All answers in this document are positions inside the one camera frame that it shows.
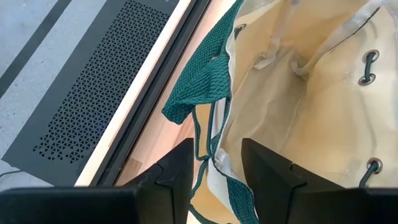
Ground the beige green canvas gardening bag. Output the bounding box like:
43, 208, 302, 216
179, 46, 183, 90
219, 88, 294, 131
161, 0, 398, 224

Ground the long black cable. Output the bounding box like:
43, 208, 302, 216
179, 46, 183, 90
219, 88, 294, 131
0, 169, 24, 179

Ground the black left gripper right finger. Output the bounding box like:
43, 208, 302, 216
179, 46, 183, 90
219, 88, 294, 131
241, 138, 345, 224

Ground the black perforated computer case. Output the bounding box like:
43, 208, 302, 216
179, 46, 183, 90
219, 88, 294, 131
1, 0, 181, 187

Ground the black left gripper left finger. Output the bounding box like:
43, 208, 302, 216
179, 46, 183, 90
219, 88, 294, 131
123, 138, 194, 224

